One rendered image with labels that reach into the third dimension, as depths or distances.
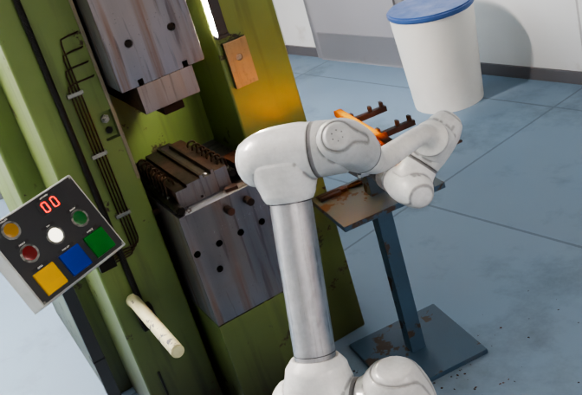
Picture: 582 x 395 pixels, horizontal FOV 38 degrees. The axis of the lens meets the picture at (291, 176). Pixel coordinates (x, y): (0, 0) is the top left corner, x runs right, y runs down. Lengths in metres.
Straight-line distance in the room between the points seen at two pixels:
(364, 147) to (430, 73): 3.51
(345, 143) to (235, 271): 1.25
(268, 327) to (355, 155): 1.39
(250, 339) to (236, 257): 0.33
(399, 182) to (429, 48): 2.95
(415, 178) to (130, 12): 1.03
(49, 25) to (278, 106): 0.87
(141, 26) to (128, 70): 0.14
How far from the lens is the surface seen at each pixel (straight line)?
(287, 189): 1.93
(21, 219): 2.63
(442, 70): 5.37
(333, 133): 1.86
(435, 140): 2.37
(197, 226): 2.90
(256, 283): 3.07
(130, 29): 2.75
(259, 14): 3.07
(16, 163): 3.33
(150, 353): 3.25
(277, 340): 3.21
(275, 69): 3.12
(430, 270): 3.91
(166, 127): 3.36
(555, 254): 3.87
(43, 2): 2.81
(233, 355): 3.15
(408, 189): 2.39
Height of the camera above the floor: 2.08
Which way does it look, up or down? 24 degrees down
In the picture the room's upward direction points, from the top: 17 degrees counter-clockwise
